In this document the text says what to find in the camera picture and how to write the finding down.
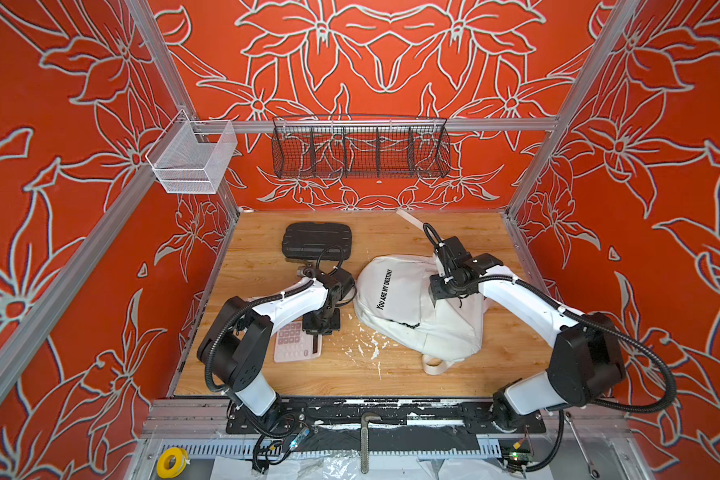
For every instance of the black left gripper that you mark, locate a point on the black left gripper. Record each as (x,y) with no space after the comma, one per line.
(315,329)

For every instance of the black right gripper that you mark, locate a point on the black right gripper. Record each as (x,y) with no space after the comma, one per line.
(436,292)

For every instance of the white student backpack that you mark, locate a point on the white student backpack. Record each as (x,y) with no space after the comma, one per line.
(393,298)

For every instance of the pink calculator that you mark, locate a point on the pink calculator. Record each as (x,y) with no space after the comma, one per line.
(294,344)

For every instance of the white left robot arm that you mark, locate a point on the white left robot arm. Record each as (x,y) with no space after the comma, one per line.
(234,349)

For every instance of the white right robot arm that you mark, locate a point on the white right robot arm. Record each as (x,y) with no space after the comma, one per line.
(586,359)

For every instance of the black plastic tool case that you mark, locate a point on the black plastic tool case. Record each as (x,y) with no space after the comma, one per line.
(310,240)

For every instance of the yellow tape roll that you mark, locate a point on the yellow tape roll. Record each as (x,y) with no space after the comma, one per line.
(172,462)

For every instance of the steel wrench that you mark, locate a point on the steel wrench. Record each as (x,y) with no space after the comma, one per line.
(592,469)

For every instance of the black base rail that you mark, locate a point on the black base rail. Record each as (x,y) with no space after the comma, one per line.
(470,413)

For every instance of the black wire wall basket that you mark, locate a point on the black wire wall basket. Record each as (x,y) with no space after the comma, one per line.
(342,146)

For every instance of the metal clamp handle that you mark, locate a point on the metal clamp handle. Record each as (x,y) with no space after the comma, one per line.
(365,420)

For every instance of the white wire wall basket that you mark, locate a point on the white wire wall basket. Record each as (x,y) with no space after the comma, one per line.
(191,156)

